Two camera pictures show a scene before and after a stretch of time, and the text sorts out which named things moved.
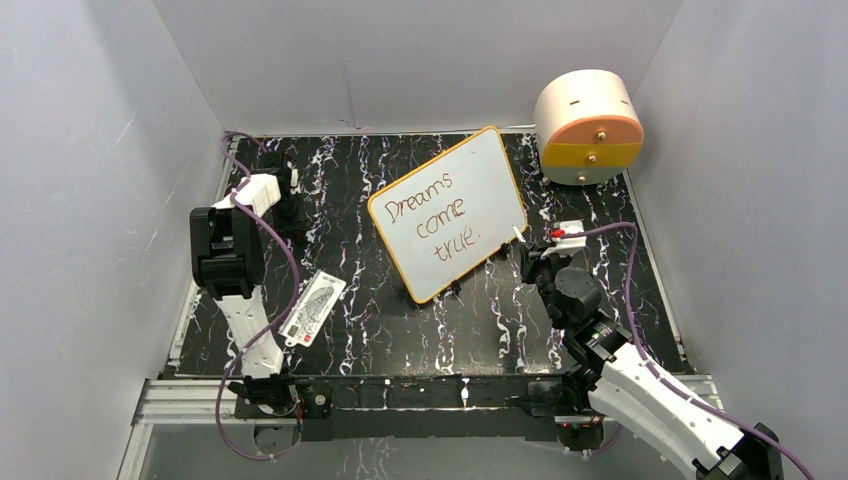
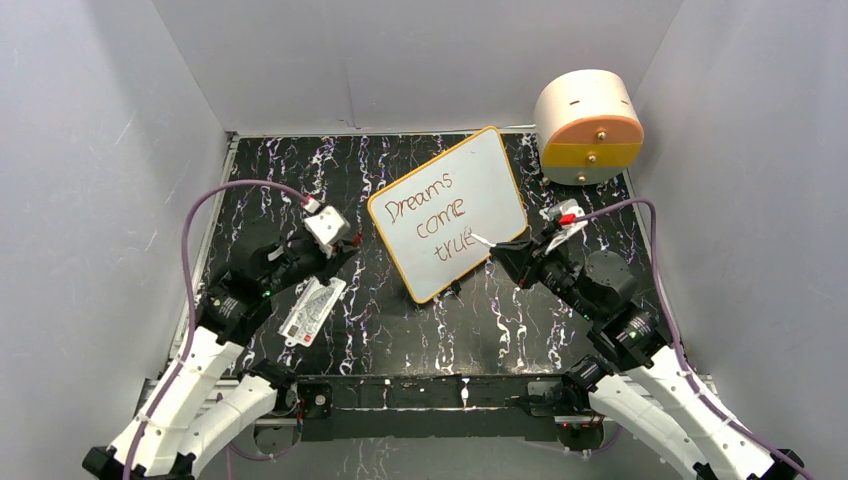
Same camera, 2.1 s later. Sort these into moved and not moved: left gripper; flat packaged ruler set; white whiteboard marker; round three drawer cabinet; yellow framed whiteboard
Moved: left gripper; white whiteboard marker
Not moved: round three drawer cabinet; flat packaged ruler set; yellow framed whiteboard
